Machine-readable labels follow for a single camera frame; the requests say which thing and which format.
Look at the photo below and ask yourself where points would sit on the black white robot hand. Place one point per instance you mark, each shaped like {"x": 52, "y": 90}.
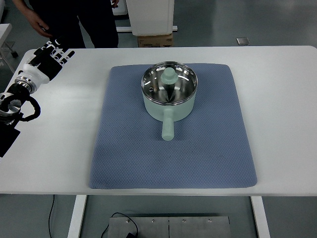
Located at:
{"x": 45, "y": 64}

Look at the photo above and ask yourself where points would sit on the white table leg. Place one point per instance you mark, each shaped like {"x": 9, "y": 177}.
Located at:
{"x": 77, "y": 216}
{"x": 260, "y": 217}

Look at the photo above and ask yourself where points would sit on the metal base plate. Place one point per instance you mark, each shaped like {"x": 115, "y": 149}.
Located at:
{"x": 169, "y": 227}

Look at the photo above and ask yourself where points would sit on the green pot with handle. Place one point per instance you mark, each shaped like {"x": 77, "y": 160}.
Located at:
{"x": 168, "y": 115}

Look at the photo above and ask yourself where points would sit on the glass lid green knob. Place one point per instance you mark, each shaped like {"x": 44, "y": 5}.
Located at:
{"x": 169, "y": 83}

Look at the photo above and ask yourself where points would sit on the grey floor socket plate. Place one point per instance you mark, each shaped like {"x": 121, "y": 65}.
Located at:
{"x": 243, "y": 41}

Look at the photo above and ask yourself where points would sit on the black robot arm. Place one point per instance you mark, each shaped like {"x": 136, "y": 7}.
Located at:
{"x": 11, "y": 103}

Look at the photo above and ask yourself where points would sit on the person in dark clothes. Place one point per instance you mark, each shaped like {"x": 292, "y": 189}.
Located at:
{"x": 55, "y": 18}

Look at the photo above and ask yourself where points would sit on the white table leg left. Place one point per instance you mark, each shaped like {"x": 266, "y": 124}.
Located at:
{"x": 77, "y": 216}

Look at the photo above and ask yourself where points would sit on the cardboard box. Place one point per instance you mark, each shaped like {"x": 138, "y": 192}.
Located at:
{"x": 157, "y": 41}

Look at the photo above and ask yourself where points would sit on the white cabinet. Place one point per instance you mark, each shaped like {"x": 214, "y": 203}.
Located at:
{"x": 149, "y": 17}

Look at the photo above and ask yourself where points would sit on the blue textured mat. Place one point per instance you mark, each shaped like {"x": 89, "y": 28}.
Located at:
{"x": 210, "y": 148}

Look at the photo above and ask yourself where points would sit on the white table leg right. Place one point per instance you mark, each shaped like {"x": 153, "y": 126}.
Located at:
{"x": 260, "y": 217}

